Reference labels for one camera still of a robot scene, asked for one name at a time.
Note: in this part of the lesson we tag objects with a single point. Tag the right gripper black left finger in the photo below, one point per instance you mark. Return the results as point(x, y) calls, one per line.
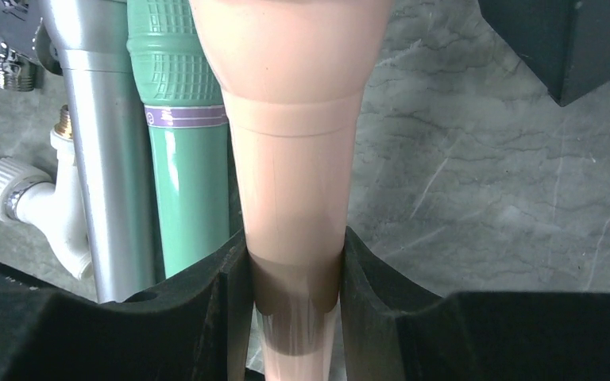
point(192, 326)

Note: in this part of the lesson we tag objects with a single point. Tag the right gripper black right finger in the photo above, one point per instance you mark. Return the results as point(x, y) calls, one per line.
point(393, 329)

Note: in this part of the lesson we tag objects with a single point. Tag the mint green microphone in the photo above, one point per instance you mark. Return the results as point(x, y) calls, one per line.
point(188, 130)

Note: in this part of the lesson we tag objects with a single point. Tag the beige pink microphone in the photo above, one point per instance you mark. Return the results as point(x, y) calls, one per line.
point(293, 75)

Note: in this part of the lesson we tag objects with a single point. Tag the silver mesh-head microphone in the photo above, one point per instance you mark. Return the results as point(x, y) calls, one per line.
point(111, 143)

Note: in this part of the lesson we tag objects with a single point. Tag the white plastic pipe fitting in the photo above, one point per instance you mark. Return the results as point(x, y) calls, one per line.
point(54, 206)

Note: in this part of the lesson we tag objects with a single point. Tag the chrome faucet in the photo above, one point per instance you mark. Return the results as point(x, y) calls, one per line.
point(26, 49)

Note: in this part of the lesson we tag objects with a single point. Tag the blue network switch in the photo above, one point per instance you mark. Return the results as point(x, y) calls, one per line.
point(566, 44)

